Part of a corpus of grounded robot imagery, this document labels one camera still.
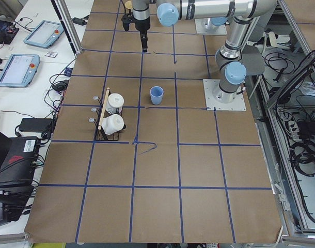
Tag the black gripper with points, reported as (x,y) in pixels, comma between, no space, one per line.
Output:
(142,25)

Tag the light blue plastic cup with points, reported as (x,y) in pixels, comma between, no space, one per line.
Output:
(156,95)

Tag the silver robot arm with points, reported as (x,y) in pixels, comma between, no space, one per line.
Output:
(214,22)
(170,12)

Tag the white mug rear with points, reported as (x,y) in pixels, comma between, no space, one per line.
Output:
(115,103)

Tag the white mug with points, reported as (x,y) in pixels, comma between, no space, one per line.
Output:
(115,103)
(112,124)

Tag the white mug front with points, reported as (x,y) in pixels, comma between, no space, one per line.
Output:
(112,124)

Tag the teach pendant far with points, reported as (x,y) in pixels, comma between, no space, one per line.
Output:
(45,34)

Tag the teach pendant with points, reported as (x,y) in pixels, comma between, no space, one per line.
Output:
(20,70)
(45,34)

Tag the grey office chair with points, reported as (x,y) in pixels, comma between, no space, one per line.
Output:
(252,60)

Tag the teach pendant near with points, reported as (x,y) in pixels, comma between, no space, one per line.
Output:
(20,70)

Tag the black power adapter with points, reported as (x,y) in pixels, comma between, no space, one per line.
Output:
(34,125)

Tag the black computer box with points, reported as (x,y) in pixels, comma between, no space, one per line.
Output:
(17,155)

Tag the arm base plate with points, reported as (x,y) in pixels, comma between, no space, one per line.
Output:
(219,31)
(218,100)

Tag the aluminium frame post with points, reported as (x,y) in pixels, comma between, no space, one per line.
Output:
(65,19)

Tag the black wire mug rack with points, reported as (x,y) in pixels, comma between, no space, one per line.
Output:
(101,113)

